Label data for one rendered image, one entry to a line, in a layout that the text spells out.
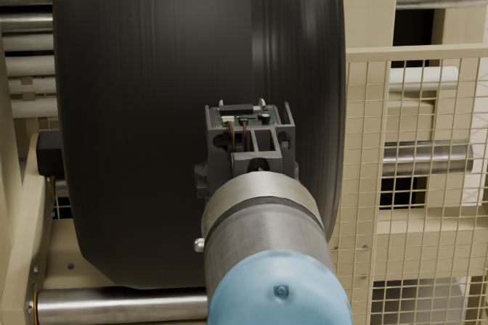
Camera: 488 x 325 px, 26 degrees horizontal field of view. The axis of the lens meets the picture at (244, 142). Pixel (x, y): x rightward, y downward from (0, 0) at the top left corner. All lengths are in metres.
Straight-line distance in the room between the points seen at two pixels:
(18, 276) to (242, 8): 0.47
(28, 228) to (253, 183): 0.64
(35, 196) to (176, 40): 0.49
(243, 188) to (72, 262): 0.80
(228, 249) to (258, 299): 0.07
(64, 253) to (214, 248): 0.85
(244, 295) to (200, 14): 0.41
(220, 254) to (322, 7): 0.39
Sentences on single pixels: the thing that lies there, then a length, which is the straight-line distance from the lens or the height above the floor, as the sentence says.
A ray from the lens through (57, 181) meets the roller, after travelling 1.52.
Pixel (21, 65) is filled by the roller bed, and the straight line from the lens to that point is 1.65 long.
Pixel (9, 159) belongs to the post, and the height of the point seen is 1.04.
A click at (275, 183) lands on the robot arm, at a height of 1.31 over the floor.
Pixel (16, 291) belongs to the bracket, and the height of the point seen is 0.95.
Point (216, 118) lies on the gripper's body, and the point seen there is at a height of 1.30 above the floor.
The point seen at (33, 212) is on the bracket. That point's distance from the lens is 1.40.
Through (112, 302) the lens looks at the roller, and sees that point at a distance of 1.29.
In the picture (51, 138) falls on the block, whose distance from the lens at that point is 1.47.
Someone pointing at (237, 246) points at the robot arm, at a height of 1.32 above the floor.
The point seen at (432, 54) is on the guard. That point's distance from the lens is 1.70.
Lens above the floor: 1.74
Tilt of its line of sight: 31 degrees down
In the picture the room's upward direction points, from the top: straight up
